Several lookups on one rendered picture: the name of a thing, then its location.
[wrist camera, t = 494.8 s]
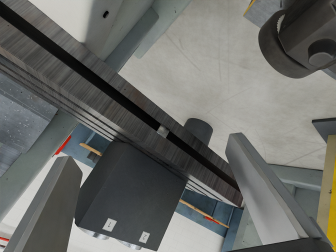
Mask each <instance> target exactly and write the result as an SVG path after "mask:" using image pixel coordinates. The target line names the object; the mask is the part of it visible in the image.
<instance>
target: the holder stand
mask: <svg viewBox="0 0 336 252"><path fill-rule="evenodd" d="M186 185H187V182H186V181H184V180H183V179H181V178H180V177H178V176H177V175H175V174H174V173H173V172H171V171H170V170H168V169H167V168H165V167H164V166H162V165H161V164H159V163H158V162H156V161H155V160H153V159H152V158H151V157H149V156H148V155H146V154H145V153H143V152H142V151H140V150H139V149H137V148H136V147H134V146H133V145H132V144H130V143H125V142H118V141H111V142H110V144H109V145H108V147H107V148H106V150H105V151H104V153H103V154H102V156H101V157H100V159H99V160H98V162H97V163H96V165H95V166H94V168H93V169H92V171H91V172H90V174H89V175H88V177H87V178H86V180H85V181H84V183H83V184H82V186H81V187H80V189H79V194H78V199H77V204H76V209H75V213H74V219H75V220H74V223H75V225H76V226H77V227H78V228H79V229H80V230H81V231H83V232H84V233H86V234H88V235H89V236H92V237H94V238H97V239H101V240H108V239H109V238H110V237H111V238H114V239H116V240H117V241H119V242H120V243H121V244H123V245H125V246H127V247H128V248H131V249H133V250H138V251H139V250H141V249H142V247H143V248H146V249H149V250H152V251H155V252H157V251H158V249H159V247H160V244H161V242H162V240H163V237H164V235H165V233H166V230H167V228H168V226H169V224H170V221H171V219H172V217H173V214H174V212H175V210H176V208H177V205H178V203H179V201H180V198H181V196H182V194H183V191H184V189H185V187H186Z"/></svg>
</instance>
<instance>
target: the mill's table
mask: <svg viewBox="0 0 336 252"><path fill-rule="evenodd" d="M0 73H1V74H3V75H4V76H6V77H7V78H9V79H11V80H12V81H14V82H16V83H17V84H19V85H20V86H22V87H24V88H25V89H27V90H28V91H30V92H32V93H33V94H35V95H36V96H38V97H40V98H41V99H43V100H45V101H46V102H48V103H49V104H51V105H53V106H54V107H56V108H57V109H59V110H61V111H62V112H64V113H65V114H67V115H69V116H70V117H72V118H73V119H75V120H77V121H78V122H80V123H82V124H83V125H85V126H86V127H88V128H90V129H91V130H93V131H94V132H96V133H98V134H99V135H101V136H102V137H104V138H106V139H107V140H109V141H115V142H122V143H129V144H131V145H133V146H134V147H136V148H137V149H139V150H140V151H142V152H143V153H144V154H146V155H147V156H149V157H150V158H152V159H153V160H155V161H156V162H158V163H159V164H161V165H162V166H164V167H165V168H166V169H168V170H169V171H171V172H172V173H174V174H175V175H177V176H178V177H180V178H181V179H183V180H184V181H185V182H186V183H187V184H186V186H185V188H186V189H188V190H191V191H195V192H197V193H199V194H202V195H205V196H207V195H208V196H209V197H211V198H213V199H216V200H219V201H221V202H222V201H224V202H226V203H227V204H230V205H232V206H235V207H238V208H241V205H242V202H243V196H242V193H241V191H240V188H239V186H238V184H237V181H236V179H235V176H234V174H233V172H232V169H231V167H230V164H229V163H227V162H226V161H225V160H224V159H223V158H221V157H220V156H219V155H218V154H216V153H215V152H214V151H213V150H211V149H210V148H209V147H208V146H207V145H205V144H204V143H203V142H202V141H200V140H199V139H198V138H197V137H195V136H194V135H193V134H192V133H191V132H189V131H188V130H187V129H186V128H184V127H183V126H182V125H181V124H179V123H178V122H177V121H176V120H175V119H173V118H172V117H171V116H170V115H168V114H167V113H166V112H165V111H164V110H162V109H161V108H160V107H159V106H157V105H156V104H155V103H154V102H152V101H151V100H150V99H149V98H148V97H146V96H145V95H144V94H143V93H141V92H140V91H139V90H138V89H136V88H135V87H134V86H133V85H132V84H130V83H129V82H128V81H127V80H125V79H124V78H123V77H122V76H120V75H119V74H118V73H117V72H116V71H114V70H113V69H112V68H111V67H109V66H108V65H107V64H106V63H104V62H103V61H102V60H101V59H100V58H98V57H97V56H96V55H95V54H93V53H92V52H91V51H90V50H88V49H87V48H86V47H85V46H84V45H82V44H81V43H80V42H79V41H77V40H76V39H75V38H74V37H72V36H71V35H70V34H69V33H68V32H66V31H65V30H64V29H63V28H61V27H60V26H59V25H58V24H57V23H55V22H54V21H53V20H52V19H50V18H49V17H48V16H47V15H45V14H44V13H43V12H42V11H41V10H39V9H38V8H37V7H36V6H34V5H33V4H32V3H31V2H29V1H28V0H0Z"/></svg>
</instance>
